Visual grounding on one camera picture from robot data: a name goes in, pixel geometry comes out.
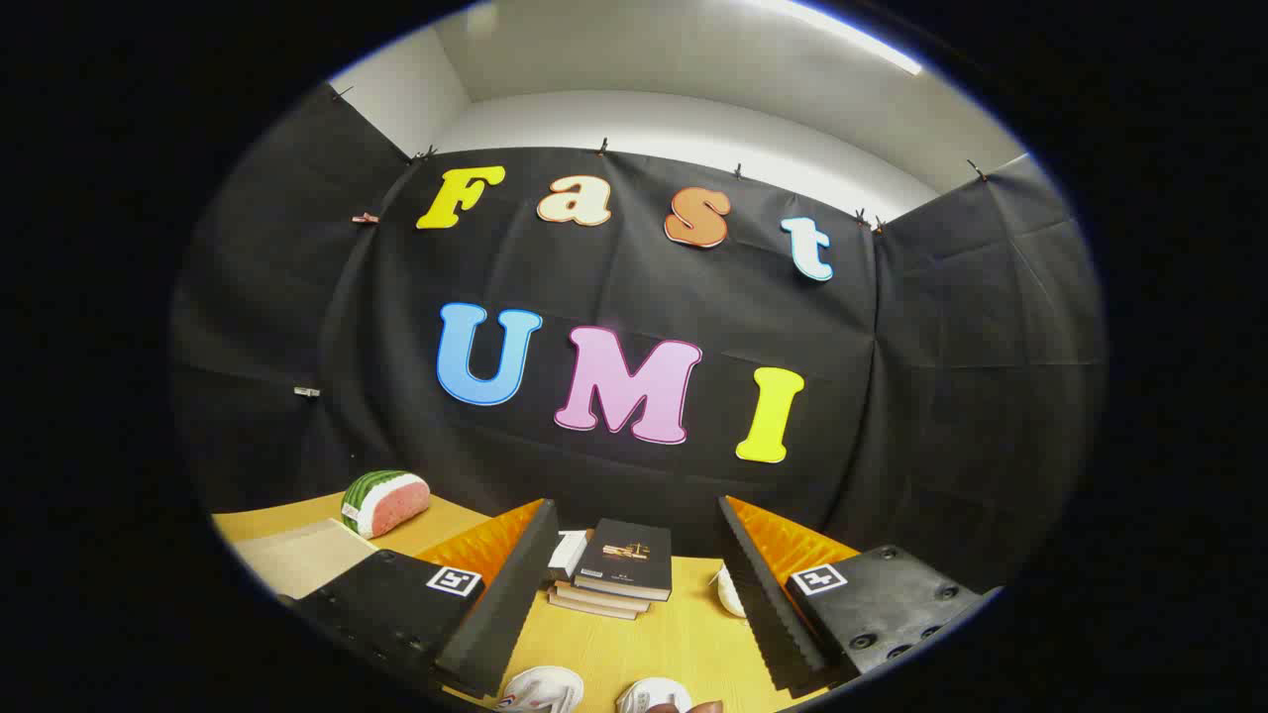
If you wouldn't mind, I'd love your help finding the black hardcover book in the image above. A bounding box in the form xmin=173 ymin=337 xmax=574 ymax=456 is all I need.
xmin=575 ymin=518 xmax=674 ymax=602

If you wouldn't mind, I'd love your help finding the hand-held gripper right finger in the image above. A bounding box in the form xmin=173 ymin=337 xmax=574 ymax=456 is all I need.
xmin=717 ymin=495 xmax=1002 ymax=694

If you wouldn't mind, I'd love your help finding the stacked book with cream pages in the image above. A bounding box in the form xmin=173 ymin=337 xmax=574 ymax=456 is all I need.
xmin=551 ymin=579 xmax=655 ymax=613
xmin=547 ymin=592 xmax=643 ymax=622

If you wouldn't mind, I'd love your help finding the watermelon slice plush toy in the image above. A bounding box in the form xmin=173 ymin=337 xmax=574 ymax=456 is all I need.
xmin=341 ymin=470 xmax=432 ymax=540

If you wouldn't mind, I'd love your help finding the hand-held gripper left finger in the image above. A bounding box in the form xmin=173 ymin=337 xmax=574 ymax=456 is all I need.
xmin=292 ymin=498 xmax=561 ymax=699

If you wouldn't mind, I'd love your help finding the white canvas shoe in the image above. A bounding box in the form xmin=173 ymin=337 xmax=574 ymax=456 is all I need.
xmin=493 ymin=666 xmax=585 ymax=713
xmin=616 ymin=677 xmax=692 ymax=713

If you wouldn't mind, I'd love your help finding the beige fabric storage box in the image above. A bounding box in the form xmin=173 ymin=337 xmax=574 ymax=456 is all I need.
xmin=233 ymin=518 xmax=377 ymax=600

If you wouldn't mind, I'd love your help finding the white book with portrait cover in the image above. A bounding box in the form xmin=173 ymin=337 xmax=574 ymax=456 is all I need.
xmin=548 ymin=530 xmax=592 ymax=582

